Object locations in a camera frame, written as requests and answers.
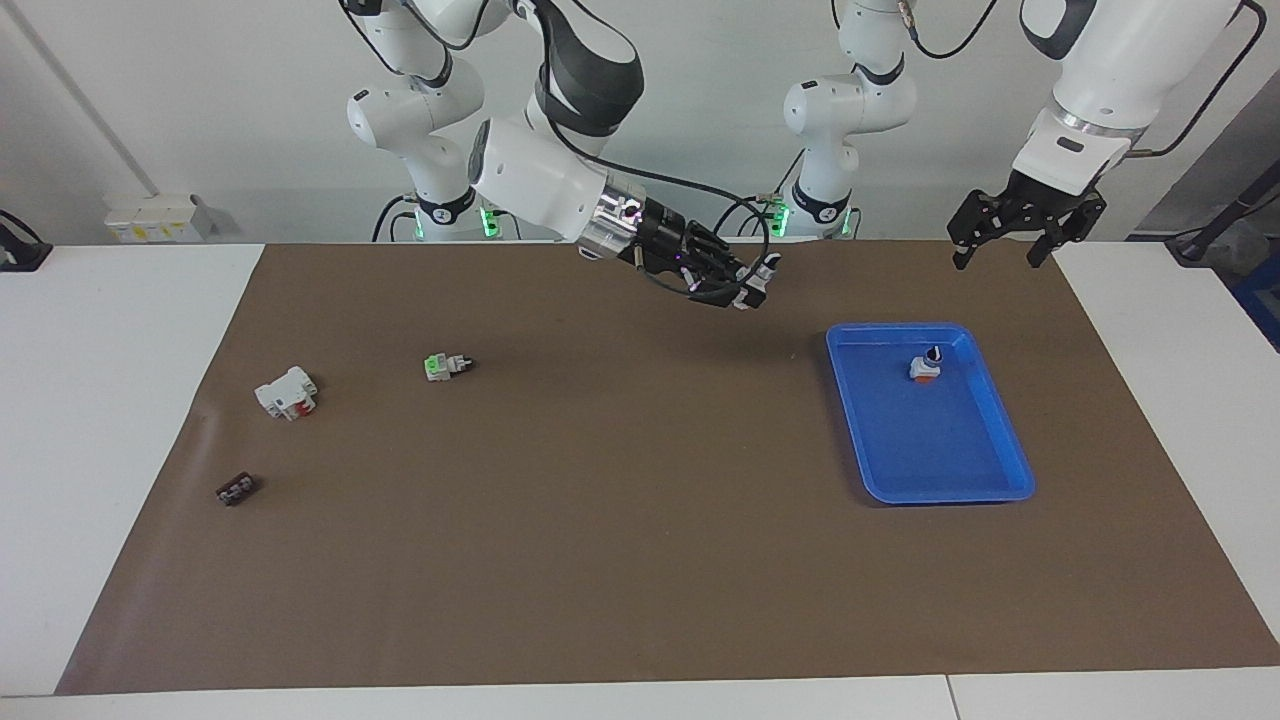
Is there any blue box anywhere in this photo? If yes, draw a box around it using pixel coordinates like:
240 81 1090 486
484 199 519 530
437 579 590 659
1232 272 1280 353

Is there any black base cable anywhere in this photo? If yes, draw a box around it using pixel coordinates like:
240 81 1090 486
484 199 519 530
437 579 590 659
372 193 416 243
712 150 811 239

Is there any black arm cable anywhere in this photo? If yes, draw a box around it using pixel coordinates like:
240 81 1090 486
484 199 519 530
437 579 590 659
1128 0 1269 159
540 90 773 304

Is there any black clamp mount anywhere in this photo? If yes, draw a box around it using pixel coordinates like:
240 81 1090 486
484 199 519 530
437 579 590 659
0 210 53 273

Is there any brown table mat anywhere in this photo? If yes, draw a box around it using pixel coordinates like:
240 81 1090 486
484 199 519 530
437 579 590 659
55 238 1280 696

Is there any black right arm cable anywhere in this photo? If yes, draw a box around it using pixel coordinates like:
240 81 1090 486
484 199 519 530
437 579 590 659
540 90 773 304

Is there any black stand base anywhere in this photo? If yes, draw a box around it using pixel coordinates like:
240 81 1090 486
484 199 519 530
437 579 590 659
1165 160 1280 266

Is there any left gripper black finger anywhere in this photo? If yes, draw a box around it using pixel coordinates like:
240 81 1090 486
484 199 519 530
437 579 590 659
1027 198 1108 269
948 188 1031 271

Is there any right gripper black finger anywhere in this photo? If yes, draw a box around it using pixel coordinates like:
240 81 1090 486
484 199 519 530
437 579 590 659
685 262 766 309
690 225 766 283

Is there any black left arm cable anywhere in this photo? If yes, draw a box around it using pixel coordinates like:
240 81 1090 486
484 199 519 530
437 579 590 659
1128 0 1269 159

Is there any blue plastic tray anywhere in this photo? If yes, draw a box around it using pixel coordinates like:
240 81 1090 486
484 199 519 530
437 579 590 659
826 322 1036 506

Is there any white circuit breaker red lever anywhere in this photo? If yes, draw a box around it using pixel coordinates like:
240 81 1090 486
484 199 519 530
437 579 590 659
254 366 319 422

